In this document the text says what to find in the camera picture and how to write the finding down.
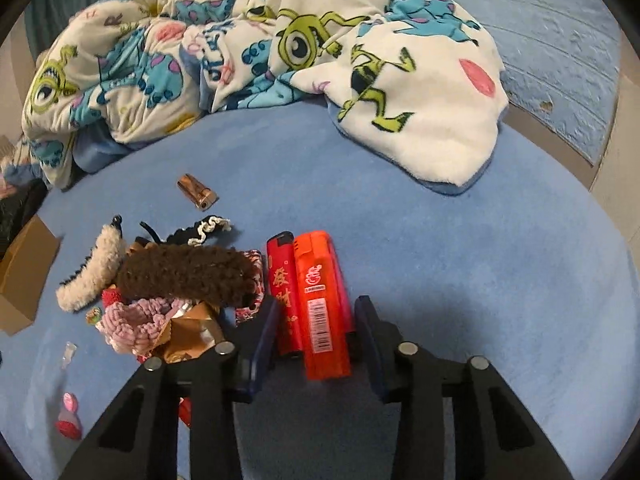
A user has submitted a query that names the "orange lighter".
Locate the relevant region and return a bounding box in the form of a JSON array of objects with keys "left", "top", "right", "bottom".
[{"left": 293, "top": 230, "right": 354, "bottom": 381}]

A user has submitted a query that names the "cardboard box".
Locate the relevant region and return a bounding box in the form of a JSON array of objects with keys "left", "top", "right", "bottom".
[{"left": 0, "top": 215, "right": 63, "bottom": 336}]

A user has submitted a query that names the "gold foil wrapper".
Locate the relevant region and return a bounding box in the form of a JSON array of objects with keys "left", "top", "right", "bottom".
[{"left": 148, "top": 301, "right": 226, "bottom": 364}]

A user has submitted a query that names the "cream fuzzy hair clip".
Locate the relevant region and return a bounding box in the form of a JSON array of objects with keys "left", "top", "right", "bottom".
[{"left": 56, "top": 215, "right": 126, "bottom": 312}]

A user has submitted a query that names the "red and white patterned pouch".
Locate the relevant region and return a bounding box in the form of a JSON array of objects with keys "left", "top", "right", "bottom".
[{"left": 233, "top": 249, "right": 266, "bottom": 328}]

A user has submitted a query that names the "printed cartoon blanket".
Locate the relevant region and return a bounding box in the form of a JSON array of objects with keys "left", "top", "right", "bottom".
[{"left": 22, "top": 0, "right": 510, "bottom": 196}]

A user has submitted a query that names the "red lighter with gold print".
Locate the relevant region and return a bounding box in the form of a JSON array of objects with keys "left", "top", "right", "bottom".
[{"left": 266, "top": 231, "right": 303, "bottom": 358}]

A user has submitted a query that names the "brown fuzzy hair claw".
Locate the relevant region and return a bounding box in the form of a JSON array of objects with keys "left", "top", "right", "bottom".
[{"left": 117, "top": 244, "right": 259, "bottom": 309}]

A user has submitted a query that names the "pink knitted scrunchie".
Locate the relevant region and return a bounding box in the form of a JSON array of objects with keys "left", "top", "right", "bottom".
[{"left": 96, "top": 297, "right": 189, "bottom": 356}]

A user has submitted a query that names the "small pink hair clip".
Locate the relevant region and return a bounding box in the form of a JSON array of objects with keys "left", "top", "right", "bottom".
[{"left": 55, "top": 392, "right": 83, "bottom": 441}]

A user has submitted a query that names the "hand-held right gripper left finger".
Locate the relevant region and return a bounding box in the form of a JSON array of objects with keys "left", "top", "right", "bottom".
[{"left": 59, "top": 296, "right": 282, "bottom": 480}]

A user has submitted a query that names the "blue bed sheet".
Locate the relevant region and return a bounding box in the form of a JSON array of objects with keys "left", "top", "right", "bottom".
[{"left": 0, "top": 0, "right": 636, "bottom": 480}]

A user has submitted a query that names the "black and cream scrunchie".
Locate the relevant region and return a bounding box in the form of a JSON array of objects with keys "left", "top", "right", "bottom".
[{"left": 139, "top": 215, "right": 235, "bottom": 248}]

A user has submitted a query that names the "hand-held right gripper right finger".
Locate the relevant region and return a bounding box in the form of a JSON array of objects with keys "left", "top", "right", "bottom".
[{"left": 353, "top": 296, "right": 574, "bottom": 480}]

